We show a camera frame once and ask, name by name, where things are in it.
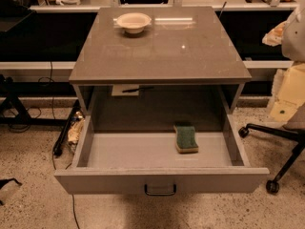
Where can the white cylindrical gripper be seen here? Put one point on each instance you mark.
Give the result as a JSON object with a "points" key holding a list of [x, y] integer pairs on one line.
{"points": [[294, 40]]}

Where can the green and yellow sponge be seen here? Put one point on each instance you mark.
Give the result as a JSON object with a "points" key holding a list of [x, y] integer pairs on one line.
{"points": [[185, 138]]}

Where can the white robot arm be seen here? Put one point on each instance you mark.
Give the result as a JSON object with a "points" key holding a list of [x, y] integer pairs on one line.
{"points": [[293, 44]]}

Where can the grey cabinet with glossy top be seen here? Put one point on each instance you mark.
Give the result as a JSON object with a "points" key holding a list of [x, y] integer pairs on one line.
{"points": [[182, 45]]}

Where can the open grey top drawer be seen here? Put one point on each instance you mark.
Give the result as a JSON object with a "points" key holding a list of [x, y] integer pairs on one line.
{"points": [[129, 141]]}

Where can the white paper bowl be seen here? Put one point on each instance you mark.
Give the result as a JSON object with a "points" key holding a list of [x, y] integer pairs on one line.
{"points": [[133, 22]]}

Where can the white label with black pen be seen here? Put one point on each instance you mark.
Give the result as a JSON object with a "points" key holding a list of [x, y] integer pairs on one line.
{"points": [[127, 90]]}

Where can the crumpled wrapper on floor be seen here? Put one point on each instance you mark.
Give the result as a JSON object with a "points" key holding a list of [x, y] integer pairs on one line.
{"points": [[77, 123]]}

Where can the black power strip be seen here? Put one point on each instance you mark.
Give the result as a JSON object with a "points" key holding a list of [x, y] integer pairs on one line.
{"points": [[57, 150]]}

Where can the black desk leg stand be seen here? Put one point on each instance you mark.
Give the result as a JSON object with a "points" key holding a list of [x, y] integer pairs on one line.
{"points": [[23, 117]]}

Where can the long white bench rail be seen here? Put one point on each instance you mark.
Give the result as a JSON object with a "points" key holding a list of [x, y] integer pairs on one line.
{"points": [[60, 71]]}

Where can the black drawer handle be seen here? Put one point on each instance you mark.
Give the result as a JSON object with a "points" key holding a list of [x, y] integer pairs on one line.
{"points": [[160, 191]]}

